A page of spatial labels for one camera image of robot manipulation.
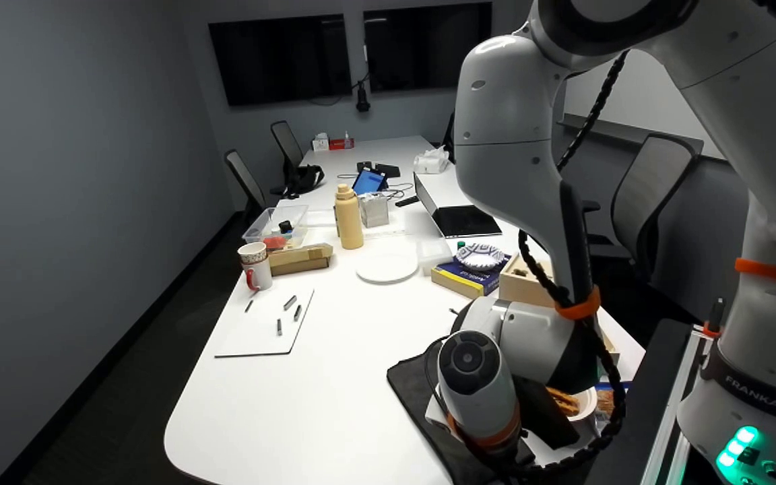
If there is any black cloth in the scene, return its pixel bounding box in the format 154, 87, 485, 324
387, 343, 596, 485

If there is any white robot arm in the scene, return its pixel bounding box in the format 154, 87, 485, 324
453, 0, 776, 485

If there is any white round plate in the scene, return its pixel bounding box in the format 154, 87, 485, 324
354, 250, 416, 285

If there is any metal cup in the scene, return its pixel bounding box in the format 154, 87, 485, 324
360, 194, 387, 229

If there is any tan squeeze bottle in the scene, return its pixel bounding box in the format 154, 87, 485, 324
333, 184, 363, 250

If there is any blue object on table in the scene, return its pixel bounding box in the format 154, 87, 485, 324
353, 169, 385, 194

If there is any black laptop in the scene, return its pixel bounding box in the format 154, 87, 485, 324
434, 206, 499, 237

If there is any white long box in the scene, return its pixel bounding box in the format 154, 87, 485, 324
412, 168, 468, 212

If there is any wooden block tray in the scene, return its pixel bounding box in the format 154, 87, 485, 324
270, 243, 333, 274

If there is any small patterned bowl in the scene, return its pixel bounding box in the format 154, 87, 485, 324
455, 246, 507, 272

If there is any black bag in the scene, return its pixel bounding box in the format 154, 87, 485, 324
283, 165, 323, 200

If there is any clear plastic container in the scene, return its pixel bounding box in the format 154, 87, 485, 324
241, 200, 306, 243

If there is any wooden shape sorter box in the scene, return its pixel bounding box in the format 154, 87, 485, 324
499, 256, 552, 307

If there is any white jar red label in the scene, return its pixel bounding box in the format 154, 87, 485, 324
237, 243, 271, 291

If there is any office chair far left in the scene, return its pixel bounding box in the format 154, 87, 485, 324
270, 122, 305, 168

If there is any white cutting board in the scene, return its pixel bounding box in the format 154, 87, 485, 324
216, 285, 315, 359

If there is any office chair near left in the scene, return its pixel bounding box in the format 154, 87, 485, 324
222, 149, 267, 210

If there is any white bowl with crackers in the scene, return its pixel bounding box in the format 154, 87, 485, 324
550, 388, 598, 423

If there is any grey office chair right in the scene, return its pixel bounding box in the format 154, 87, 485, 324
588, 136, 694, 272

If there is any whiteboard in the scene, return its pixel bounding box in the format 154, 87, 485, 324
563, 48, 717, 156

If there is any right wall monitor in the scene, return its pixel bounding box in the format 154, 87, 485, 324
363, 2, 493, 91

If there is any wall monitor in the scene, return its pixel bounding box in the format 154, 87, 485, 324
363, 2, 493, 91
206, 14, 350, 107

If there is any left wall monitor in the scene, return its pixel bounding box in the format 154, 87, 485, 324
206, 14, 350, 107

